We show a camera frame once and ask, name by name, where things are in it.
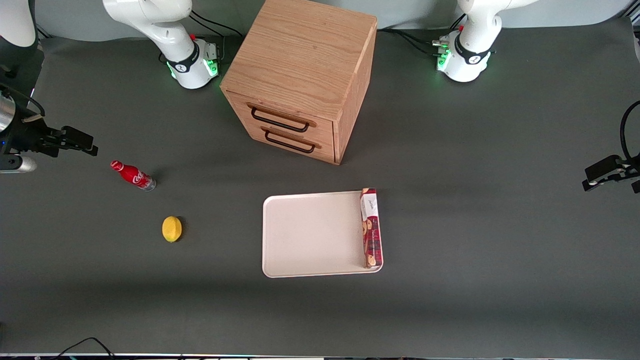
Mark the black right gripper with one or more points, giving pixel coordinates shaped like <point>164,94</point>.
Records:
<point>26,136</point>

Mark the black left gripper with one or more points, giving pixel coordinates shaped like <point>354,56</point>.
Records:
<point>631,169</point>

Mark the red coke bottle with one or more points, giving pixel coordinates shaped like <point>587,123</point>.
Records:
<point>133,175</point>

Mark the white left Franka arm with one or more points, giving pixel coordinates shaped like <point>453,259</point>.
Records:
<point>467,65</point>

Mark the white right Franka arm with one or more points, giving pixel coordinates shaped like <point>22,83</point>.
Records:
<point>187,65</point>

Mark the white plastic tray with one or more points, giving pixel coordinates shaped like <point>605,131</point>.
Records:
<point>312,235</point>

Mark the yellow lemon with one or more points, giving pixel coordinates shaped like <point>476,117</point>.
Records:
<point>171,229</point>

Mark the wooden drawer cabinet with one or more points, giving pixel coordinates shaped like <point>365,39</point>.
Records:
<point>300,55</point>

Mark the wooden drawer front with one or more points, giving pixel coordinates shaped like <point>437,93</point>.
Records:
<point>325,147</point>
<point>320,125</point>

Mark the red cookie box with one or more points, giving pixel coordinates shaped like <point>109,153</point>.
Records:
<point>371,230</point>

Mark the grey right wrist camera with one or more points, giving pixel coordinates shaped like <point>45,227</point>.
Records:
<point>17,164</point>

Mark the aluminium frame rail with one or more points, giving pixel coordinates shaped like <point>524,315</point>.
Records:
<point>44,33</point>

